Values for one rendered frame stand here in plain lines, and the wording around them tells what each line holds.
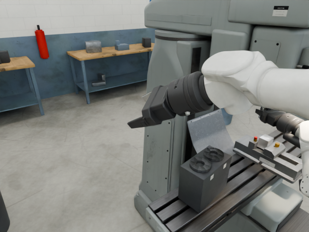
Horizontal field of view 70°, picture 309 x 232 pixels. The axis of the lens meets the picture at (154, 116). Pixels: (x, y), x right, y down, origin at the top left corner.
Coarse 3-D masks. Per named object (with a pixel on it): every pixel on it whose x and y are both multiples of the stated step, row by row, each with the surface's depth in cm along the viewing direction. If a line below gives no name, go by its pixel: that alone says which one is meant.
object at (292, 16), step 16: (240, 0) 90; (256, 0) 85; (272, 0) 80; (288, 0) 76; (304, 0) 72; (240, 16) 91; (256, 16) 86; (272, 16) 82; (288, 16) 77; (304, 16) 74
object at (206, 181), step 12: (204, 156) 97; (216, 156) 95; (228, 156) 97; (180, 168) 92; (192, 168) 89; (204, 168) 88; (216, 168) 90; (228, 168) 100; (180, 180) 95; (192, 180) 89; (204, 180) 85; (216, 180) 94; (180, 192) 97; (192, 192) 91; (204, 192) 89; (216, 192) 99; (192, 204) 94; (204, 204) 93
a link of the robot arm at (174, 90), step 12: (168, 84) 55; (180, 84) 47; (156, 96) 54; (168, 96) 49; (180, 96) 47; (144, 108) 53; (156, 108) 51; (168, 108) 51; (180, 108) 48; (144, 120) 52; (156, 120) 53
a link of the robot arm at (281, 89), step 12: (276, 72) 33; (288, 72) 32; (300, 72) 30; (264, 84) 34; (276, 84) 32; (288, 84) 30; (300, 84) 29; (264, 96) 34; (276, 96) 32; (288, 96) 30; (300, 96) 29; (276, 108) 34; (288, 108) 31; (300, 108) 29
